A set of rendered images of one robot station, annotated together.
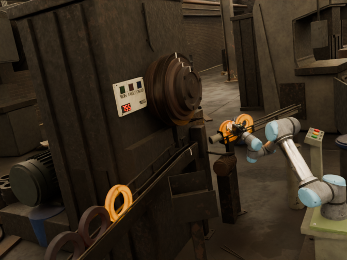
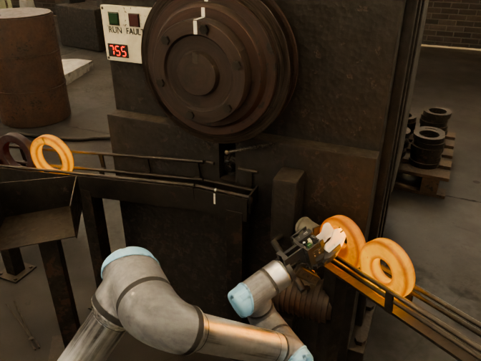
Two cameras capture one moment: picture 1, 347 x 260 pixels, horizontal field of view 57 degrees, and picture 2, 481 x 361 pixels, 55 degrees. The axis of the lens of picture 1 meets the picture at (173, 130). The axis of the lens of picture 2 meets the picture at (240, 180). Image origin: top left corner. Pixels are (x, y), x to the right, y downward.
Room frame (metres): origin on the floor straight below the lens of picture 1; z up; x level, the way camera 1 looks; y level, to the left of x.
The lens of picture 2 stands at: (1.95, -1.40, 1.45)
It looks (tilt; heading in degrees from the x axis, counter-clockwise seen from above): 28 degrees down; 81
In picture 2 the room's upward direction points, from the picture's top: straight up
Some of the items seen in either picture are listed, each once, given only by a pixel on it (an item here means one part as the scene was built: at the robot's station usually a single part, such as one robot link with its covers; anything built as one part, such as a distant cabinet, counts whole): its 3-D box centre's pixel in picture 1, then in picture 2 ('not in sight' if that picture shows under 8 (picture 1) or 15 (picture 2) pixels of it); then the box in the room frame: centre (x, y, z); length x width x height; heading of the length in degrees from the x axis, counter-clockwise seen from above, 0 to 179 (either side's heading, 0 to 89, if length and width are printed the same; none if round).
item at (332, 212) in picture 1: (334, 206); not in sight; (1.63, -0.84, 0.37); 0.15 x 0.15 x 0.10
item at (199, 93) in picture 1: (190, 88); (200, 72); (2.03, -0.15, 1.11); 0.28 x 0.06 x 0.28; 148
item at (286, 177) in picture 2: (199, 141); (288, 206); (2.29, -0.17, 0.68); 0.11 x 0.08 x 0.24; 58
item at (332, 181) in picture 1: (333, 187); not in sight; (1.63, -0.84, 0.49); 0.13 x 0.12 x 0.14; 109
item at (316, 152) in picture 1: (316, 169); not in sight; (2.27, -1.04, 0.31); 0.24 x 0.16 x 0.62; 148
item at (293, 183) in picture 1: (294, 176); not in sight; (2.32, -0.89, 0.26); 0.12 x 0.12 x 0.52
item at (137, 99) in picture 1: (131, 95); (137, 35); (1.85, 0.21, 1.15); 0.26 x 0.02 x 0.18; 148
